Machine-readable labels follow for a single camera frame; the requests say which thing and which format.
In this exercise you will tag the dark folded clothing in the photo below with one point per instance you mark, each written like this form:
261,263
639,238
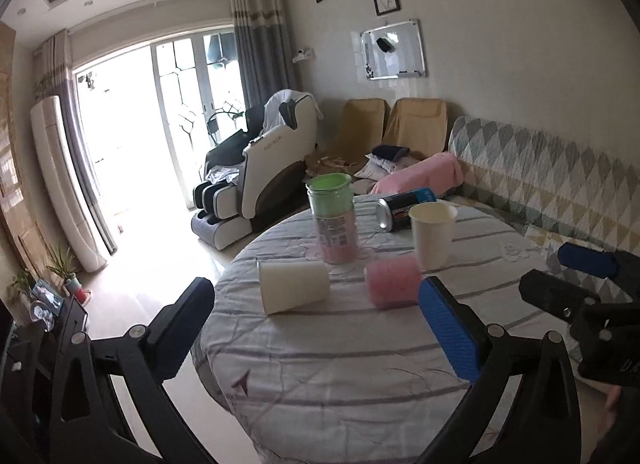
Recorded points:
391,152

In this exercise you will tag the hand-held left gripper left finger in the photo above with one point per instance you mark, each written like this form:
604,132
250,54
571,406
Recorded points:
196,296

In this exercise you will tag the potted green plant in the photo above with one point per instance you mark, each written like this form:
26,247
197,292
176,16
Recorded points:
62,266

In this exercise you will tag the white and black massage chair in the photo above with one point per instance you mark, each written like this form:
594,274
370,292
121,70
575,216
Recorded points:
265,163

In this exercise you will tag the tan sofa cushion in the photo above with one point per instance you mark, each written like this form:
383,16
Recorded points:
417,123
360,131

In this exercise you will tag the white paper cup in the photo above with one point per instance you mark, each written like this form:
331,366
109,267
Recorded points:
432,239
295,286

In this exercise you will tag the wall whiteboard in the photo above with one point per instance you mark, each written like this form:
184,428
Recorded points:
395,51

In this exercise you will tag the white towel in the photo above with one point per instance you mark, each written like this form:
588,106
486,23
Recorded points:
280,103

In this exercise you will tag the green lidded pink bottle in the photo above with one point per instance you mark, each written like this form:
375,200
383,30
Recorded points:
334,224

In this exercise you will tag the black drink can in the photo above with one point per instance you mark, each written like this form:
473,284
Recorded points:
407,206

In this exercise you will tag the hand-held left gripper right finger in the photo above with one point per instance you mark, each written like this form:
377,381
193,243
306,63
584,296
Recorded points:
447,331

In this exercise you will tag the person's right hand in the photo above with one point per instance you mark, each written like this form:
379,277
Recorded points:
610,409

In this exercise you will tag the white wall device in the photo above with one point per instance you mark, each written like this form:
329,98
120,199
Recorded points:
304,54

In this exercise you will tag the white standing air conditioner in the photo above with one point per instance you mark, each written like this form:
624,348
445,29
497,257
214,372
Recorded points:
62,178

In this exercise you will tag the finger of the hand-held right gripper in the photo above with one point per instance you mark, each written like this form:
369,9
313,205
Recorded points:
550,291
582,259

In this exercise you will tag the dark low cabinet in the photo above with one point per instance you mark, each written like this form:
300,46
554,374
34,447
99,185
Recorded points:
30,344

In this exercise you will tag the pink blanket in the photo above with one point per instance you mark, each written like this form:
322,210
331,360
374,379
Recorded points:
425,171

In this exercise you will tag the pink cup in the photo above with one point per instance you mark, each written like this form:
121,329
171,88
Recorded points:
392,283

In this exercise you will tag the sofa with diamond-pattern cover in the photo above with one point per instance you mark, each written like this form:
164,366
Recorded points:
540,163

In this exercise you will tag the grey striped curtain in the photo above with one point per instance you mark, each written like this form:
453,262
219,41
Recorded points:
262,43
75,133

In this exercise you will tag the light patterned pillow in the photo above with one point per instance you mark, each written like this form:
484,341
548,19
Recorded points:
372,168

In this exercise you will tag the wooden cabinet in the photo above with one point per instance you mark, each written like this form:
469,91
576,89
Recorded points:
12,168

